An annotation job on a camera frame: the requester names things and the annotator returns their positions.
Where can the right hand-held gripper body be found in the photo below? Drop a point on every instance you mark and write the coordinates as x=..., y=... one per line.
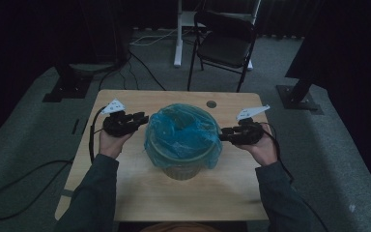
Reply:
x=251, y=133

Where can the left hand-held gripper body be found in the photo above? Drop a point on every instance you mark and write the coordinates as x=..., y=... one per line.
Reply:
x=119, y=124

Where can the blue plastic bag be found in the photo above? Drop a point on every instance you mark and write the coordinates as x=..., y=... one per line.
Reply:
x=180, y=129

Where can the green ribbed bin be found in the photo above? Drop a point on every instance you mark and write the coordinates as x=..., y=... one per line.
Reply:
x=182, y=172

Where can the person's right hand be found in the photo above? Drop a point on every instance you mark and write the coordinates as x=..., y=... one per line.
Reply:
x=265, y=151

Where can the person's left hand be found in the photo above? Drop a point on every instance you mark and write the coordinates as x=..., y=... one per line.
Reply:
x=111, y=146

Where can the black tape strip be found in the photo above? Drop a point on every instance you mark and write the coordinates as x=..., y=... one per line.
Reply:
x=75, y=126

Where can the black stand with square base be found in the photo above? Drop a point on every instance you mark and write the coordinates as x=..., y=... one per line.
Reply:
x=298, y=96
x=71, y=87

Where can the grey round stand base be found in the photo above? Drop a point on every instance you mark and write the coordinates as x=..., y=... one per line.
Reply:
x=91, y=67

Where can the black folding chair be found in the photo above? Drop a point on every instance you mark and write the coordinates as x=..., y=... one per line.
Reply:
x=223, y=48

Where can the grey tape strip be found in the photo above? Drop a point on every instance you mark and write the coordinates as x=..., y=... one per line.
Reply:
x=67, y=193

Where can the person's lap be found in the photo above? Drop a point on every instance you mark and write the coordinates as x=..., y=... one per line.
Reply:
x=180, y=227

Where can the small white scrap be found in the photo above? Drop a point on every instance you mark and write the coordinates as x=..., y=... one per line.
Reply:
x=352, y=208

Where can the dark curtain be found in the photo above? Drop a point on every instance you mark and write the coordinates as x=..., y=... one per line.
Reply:
x=13, y=48
x=360, y=64

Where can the white desk frame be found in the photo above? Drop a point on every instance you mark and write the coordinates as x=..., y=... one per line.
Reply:
x=178, y=38

